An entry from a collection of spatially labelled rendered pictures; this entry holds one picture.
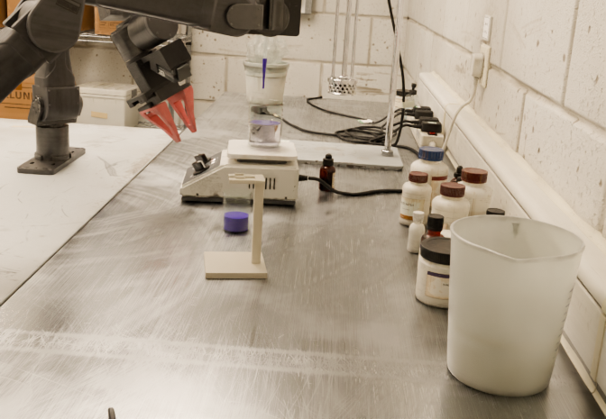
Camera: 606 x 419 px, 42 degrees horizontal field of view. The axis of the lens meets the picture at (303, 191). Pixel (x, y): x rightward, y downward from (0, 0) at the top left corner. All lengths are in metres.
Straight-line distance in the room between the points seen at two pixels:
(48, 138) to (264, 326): 0.80
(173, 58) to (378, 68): 2.58
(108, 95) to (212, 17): 2.51
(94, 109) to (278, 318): 2.79
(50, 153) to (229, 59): 2.28
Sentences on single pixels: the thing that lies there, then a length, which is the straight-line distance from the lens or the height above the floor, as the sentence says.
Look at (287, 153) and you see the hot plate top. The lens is 1.34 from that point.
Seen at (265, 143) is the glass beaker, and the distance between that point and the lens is 1.35.
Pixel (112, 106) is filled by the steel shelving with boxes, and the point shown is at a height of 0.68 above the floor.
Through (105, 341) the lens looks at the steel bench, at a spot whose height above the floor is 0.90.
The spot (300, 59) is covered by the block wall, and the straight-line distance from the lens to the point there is 3.75.
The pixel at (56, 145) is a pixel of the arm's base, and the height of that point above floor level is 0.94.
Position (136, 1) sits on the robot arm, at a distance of 1.07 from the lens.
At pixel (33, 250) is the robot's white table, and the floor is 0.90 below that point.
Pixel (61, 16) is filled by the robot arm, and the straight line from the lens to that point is 1.02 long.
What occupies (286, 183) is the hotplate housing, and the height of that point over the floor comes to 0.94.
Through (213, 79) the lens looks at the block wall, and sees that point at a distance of 3.80.
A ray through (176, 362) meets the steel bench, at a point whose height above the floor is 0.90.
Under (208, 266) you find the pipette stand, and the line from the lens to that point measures 1.04.
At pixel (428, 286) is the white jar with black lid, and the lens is 0.97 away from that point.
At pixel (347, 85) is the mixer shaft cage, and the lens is 1.69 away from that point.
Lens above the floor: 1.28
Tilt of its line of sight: 15 degrees down
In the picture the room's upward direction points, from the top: 4 degrees clockwise
